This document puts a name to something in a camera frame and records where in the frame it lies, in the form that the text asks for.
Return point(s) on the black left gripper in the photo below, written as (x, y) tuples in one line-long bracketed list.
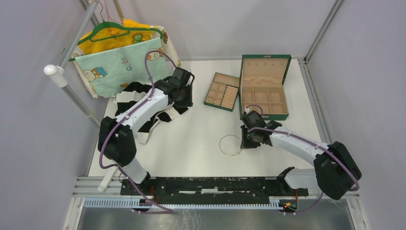
[(188, 102)]

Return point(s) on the black white striped cloth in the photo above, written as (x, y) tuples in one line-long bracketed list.
[(142, 110)]

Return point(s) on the mint cartoon print cloth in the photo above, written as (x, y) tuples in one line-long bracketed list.
[(108, 72)]

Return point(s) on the green jewelry box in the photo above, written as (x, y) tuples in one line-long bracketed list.
[(261, 81)]

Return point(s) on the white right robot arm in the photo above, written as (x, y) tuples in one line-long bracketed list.
[(333, 171)]

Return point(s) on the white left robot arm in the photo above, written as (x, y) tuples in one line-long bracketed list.
[(117, 135)]

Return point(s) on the green clothes hanger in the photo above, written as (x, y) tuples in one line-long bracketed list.
[(108, 42)]

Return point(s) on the green jewelry tray with compartments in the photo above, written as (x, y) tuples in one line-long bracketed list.
[(223, 89)]

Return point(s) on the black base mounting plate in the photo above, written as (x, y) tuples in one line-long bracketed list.
[(217, 190)]

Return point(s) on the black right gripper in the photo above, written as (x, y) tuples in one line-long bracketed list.
[(245, 143)]

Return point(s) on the yellow cartoon garment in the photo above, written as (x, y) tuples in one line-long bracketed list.
[(167, 45)]

